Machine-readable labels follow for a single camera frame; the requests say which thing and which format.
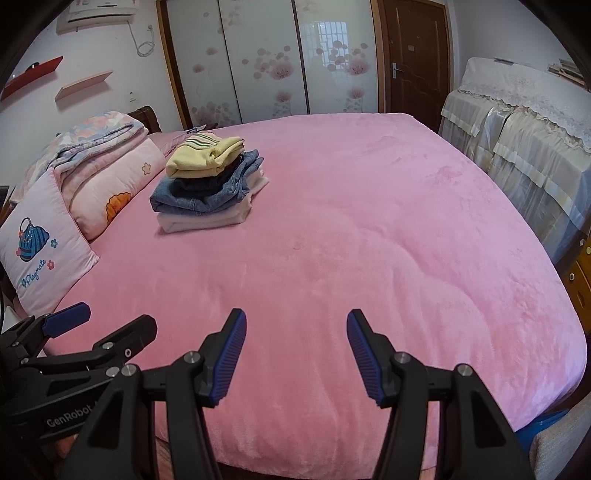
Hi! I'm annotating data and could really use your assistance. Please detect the yellow knitted child cardigan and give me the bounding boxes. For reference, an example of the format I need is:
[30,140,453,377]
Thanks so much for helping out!
[165,132,245,179]

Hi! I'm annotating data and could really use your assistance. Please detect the pink cartoon pillow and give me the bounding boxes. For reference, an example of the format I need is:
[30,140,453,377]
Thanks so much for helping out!
[1,170,99,316]

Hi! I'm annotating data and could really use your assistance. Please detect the folded white pink garment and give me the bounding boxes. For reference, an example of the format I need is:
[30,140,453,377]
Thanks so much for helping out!
[156,172,270,234]

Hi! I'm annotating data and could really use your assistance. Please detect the folded pink floral quilt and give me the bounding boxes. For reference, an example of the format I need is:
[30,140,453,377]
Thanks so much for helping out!
[54,137,165,241]

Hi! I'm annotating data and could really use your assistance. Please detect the folded blue denim jeans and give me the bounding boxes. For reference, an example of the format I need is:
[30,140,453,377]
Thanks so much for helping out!
[149,150,263,216]

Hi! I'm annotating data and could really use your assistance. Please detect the wooden drawer cabinet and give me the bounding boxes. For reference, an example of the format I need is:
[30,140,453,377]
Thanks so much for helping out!
[559,237,591,336]

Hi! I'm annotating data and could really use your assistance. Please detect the folded pastel floral blanket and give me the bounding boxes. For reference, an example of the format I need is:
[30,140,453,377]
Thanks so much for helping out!
[19,111,148,190]

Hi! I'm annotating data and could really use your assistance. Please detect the pink plush bed blanket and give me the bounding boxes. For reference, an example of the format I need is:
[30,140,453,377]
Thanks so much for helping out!
[41,111,588,478]

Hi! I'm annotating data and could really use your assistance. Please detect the dark wooden headboard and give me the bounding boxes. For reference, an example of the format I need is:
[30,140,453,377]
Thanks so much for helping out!
[128,106,162,134]

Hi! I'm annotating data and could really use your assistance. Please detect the floral sliding wardrobe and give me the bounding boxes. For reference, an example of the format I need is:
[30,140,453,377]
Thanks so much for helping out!
[156,0,379,127]

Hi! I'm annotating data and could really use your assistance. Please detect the cream lace covered furniture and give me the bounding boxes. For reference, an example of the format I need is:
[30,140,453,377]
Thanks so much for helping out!
[439,57,590,262]

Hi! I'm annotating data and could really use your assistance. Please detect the white air conditioner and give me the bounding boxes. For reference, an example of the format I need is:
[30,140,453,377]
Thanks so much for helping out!
[56,0,140,34]

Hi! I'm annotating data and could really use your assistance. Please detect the brown wooden door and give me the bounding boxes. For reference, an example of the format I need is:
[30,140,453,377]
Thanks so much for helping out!
[378,0,453,131]

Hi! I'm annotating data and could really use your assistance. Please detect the pink wall shelf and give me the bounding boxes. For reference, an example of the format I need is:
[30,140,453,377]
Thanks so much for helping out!
[54,70,113,102]

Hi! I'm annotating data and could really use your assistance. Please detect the red wall shelf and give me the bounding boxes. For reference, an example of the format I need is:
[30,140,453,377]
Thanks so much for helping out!
[1,56,63,100]

